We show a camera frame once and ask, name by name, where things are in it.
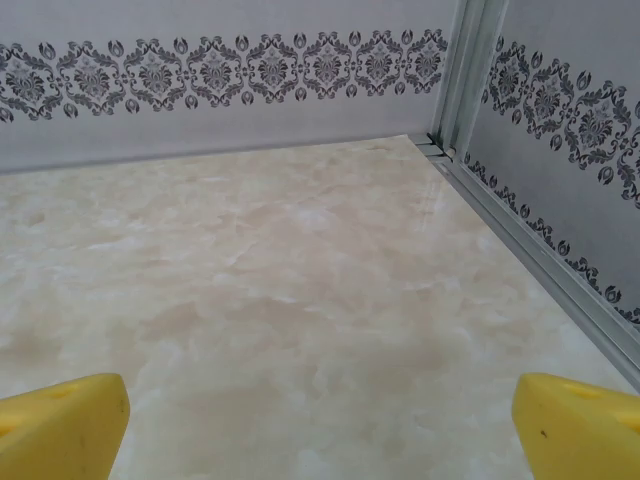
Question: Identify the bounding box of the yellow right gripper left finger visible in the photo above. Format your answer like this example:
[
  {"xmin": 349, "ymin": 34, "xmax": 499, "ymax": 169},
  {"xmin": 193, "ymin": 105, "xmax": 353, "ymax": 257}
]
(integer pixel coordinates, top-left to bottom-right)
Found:
[{"xmin": 0, "ymin": 372, "xmax": 132, "ymax": 480}]

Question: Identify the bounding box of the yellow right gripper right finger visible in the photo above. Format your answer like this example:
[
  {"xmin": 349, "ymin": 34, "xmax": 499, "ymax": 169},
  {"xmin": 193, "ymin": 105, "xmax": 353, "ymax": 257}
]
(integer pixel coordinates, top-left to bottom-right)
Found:
[{"xmin": 511, "ymin": 371, "xmax": 640, "ymax": 480}]

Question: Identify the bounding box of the aluminium frame post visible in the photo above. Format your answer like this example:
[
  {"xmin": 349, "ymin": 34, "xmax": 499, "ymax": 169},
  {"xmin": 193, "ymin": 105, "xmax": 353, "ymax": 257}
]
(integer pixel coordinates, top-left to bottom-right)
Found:
[{"xmin": 427, "ymin": 0, "xmax": 509, "ymax": 161}]

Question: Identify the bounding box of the aluminium table edge rail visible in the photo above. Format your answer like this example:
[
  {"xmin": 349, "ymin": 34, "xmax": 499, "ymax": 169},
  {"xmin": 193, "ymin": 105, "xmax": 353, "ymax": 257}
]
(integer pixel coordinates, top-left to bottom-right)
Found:
[{"xmin": 417, "ymin": 134, "xmax": 640, "ymax": 396}]

